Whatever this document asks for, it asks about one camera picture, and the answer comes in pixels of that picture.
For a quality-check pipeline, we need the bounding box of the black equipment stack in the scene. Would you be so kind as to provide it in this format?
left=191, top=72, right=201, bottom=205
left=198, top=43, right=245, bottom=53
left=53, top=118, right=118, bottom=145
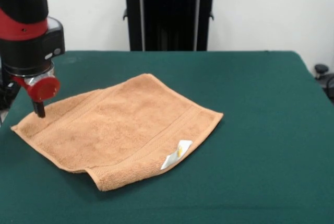
left=0, top=71, right=21, bottom=111

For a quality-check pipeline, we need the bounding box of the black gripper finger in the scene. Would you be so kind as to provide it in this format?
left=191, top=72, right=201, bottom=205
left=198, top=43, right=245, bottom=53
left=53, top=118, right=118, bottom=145
left=32, top=99, right=46, bottom=119

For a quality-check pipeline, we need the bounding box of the dark green table cloth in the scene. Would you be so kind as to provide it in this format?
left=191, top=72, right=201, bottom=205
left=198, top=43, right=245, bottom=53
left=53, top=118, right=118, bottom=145
left=0, top=50, right=334, bottom=224

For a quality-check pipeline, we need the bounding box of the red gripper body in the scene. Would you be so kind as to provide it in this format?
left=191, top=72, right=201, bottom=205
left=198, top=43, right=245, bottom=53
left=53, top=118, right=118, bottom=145
left=10, top=75, right=62, bottom=103

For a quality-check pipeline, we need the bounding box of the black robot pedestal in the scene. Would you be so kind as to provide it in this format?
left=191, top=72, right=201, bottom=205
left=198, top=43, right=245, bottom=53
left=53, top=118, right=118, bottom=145
left=114, top=0, right=225, bottom=52

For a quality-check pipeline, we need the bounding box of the orange terry towel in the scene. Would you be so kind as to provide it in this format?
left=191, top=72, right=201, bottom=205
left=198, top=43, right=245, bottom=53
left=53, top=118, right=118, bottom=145
left=10, top=73, right=224, bottom=192

